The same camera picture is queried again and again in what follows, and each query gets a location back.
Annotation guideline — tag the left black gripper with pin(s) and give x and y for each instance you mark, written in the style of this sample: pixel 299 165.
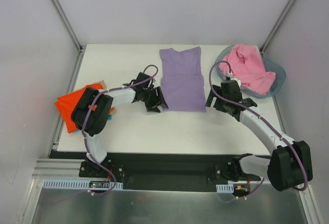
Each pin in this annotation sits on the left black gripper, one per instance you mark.
pixel 155 98

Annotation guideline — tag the left aluminium frame post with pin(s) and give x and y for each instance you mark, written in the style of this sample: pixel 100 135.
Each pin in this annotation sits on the left aluminium frame post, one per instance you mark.
pixel 67 25

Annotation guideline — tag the right aluminium frame post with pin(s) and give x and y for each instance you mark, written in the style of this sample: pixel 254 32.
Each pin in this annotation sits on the right aluminium frame post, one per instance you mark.
pixel 277 25

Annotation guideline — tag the orange folded t shirt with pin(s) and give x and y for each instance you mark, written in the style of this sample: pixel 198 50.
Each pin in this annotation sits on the orange folded t shirt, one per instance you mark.
pixel 66 103

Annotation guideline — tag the aluminium rail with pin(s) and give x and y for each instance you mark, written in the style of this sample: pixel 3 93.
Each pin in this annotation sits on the aluminium rail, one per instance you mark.
pixel 57 168

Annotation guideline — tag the right white cable duct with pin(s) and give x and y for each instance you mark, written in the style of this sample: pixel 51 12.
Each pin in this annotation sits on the right white cable duct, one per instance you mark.
pixel 225 188

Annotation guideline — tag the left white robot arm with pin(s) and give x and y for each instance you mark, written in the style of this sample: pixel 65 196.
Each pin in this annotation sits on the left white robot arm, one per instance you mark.
pixel 95 146

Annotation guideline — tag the aluminium frame post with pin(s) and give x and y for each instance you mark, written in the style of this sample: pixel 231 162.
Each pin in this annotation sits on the aluminium frame post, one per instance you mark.
pixel 277 25
pixel 67 25

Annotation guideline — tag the left white cable duct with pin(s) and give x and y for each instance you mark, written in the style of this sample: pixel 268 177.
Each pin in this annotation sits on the left white cable duct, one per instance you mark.
pixel 71 184

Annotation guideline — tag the white cable duct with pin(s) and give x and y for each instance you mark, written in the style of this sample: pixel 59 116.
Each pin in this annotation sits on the white cable duct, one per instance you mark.
pixel 225 188
pixel 71 184

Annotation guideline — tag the purple t shirt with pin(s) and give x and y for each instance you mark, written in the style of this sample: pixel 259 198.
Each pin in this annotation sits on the purple t shirt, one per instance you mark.
pixel 182 82

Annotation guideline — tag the teal folded t shirt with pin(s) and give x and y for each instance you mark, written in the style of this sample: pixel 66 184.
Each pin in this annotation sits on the teal folded t shirt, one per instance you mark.
pixel 108 118

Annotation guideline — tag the pink t shirt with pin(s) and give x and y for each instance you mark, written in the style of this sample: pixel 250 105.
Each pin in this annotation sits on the pink t shirt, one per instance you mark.
pixel 245 63

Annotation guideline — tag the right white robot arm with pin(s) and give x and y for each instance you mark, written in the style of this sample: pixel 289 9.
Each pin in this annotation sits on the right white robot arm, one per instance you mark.
pixel 290 163

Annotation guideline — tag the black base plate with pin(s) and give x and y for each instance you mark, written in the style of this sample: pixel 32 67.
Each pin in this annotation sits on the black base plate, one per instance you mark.
pixel 157 172

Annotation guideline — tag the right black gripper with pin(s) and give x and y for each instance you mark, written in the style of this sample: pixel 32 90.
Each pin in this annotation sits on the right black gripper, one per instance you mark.
pixel 217 101

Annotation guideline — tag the blue plastic basket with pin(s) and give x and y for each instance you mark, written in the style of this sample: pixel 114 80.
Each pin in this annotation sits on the blue plastic basket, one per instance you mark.
pixel 269 66

